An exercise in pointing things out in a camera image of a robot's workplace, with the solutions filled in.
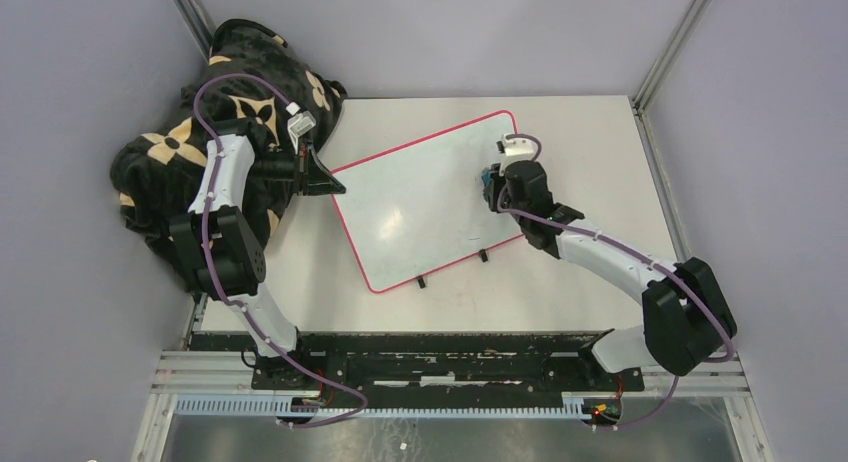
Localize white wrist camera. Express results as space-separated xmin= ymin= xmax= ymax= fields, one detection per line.
xmin=497 ymin=134 xmax=536 ymax=164
xmin=285 ymin=102 xmax=317 ymax=146

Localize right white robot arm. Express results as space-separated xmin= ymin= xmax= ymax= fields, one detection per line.
xmin=334 ymin=137 xmax=735 ymax=390

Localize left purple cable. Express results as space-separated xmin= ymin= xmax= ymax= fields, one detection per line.
xmin=192 ymin=73 xmax=369 ymax=430

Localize black floral blanket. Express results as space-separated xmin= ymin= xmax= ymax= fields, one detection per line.
xmin=109 ymin=19 xmax=348 ymax=292

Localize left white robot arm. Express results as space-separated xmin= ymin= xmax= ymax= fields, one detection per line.
xmin=170 ymin=114 xmax=347 ymax=389

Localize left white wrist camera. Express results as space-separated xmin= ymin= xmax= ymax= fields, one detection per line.
xmin=285 ymin=102 xmax=317 ymax=146

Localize left corner aluminium post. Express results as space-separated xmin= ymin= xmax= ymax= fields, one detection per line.
xmin=173 ymin=0 xmax=215 ymax=56

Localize right corner aluminium post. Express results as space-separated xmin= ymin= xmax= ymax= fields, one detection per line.
xmin=631 ymin=0 xmax=712 ymax=114

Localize corner aluminium post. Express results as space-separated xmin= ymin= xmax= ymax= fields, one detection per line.
xmin=631 ymin=0 xmax=712 ymax=114
xmin=173 ymin=0 xmax=215 ymax=56

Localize aluminium rail frame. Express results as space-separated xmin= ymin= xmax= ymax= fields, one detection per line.
xmin=151 ymin=290 xmax=775 ymax=461

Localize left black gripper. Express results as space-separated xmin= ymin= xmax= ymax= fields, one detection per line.
xmin=247 ymin=140 xmax=346 ymax=198

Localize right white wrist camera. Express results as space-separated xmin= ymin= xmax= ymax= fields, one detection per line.
xmin=497 ymin=134 xmax=536 ymax=164

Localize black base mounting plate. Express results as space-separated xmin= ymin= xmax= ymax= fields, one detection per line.
xmin=188 ymin=331 xmax=655 ymax=416

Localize red-framed whiteboard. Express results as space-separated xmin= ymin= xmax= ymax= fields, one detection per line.
xmin=333 ymin=110 xmax=520 ymax=294

